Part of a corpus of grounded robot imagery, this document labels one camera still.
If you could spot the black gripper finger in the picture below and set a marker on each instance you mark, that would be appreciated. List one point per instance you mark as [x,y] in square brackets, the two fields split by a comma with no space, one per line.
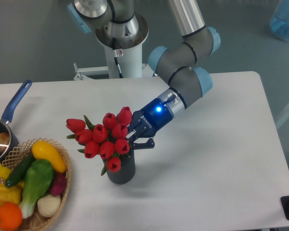
[148,144]

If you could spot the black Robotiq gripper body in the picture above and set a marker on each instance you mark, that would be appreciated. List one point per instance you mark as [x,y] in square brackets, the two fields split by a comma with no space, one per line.
[150,119]

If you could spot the dark grey ribbed vase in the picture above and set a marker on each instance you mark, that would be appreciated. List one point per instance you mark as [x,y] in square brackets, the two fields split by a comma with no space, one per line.
[126,172]

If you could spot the red tulip bouquet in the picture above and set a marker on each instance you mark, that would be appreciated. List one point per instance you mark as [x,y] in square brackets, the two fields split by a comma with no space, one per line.
[107,140]

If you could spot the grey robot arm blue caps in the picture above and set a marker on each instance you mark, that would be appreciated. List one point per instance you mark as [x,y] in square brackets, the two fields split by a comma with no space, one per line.
[177,68]

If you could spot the purple red onion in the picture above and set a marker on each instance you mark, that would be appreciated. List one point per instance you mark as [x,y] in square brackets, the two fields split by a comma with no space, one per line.
[59,184]

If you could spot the yellow squash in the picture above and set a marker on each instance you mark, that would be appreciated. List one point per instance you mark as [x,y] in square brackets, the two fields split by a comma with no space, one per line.
[45,150]

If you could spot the green bok choy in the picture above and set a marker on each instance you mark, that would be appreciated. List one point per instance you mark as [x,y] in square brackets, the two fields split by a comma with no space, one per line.
[37,181]

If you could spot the white garlic bulb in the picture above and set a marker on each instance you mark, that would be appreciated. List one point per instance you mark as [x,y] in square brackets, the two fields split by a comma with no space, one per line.
[48,205]

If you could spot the dark green cucumber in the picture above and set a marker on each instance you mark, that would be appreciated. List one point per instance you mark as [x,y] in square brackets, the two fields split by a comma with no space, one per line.
[19,172]

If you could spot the woven wicker basket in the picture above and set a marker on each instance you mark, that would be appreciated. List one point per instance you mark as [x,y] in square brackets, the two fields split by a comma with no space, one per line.
[36,222]

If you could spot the browned bread in pan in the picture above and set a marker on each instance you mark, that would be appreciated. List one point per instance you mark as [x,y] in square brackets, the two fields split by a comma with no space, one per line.
[4,141]

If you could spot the small yellow pepper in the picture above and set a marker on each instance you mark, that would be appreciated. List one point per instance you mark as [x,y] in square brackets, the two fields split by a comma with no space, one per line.
[4,172]

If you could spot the yellow gourd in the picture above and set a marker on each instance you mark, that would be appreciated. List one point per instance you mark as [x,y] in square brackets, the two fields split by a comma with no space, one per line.
[10,195]

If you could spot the orange fruit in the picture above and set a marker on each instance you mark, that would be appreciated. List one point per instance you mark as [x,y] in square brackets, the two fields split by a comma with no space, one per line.
[10,217]

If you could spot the blue translucent plastic bag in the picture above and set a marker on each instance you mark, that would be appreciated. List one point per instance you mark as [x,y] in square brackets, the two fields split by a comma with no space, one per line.
[279,23]

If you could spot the white metal base frame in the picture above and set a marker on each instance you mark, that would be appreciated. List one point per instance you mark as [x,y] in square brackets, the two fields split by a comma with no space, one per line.
[103,73]

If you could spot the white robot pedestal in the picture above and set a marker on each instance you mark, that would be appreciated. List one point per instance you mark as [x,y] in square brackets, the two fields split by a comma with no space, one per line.
[123,46]

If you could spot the blue handled saucepan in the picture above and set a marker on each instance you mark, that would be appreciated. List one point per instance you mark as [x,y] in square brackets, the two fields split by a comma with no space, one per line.
[7,116]

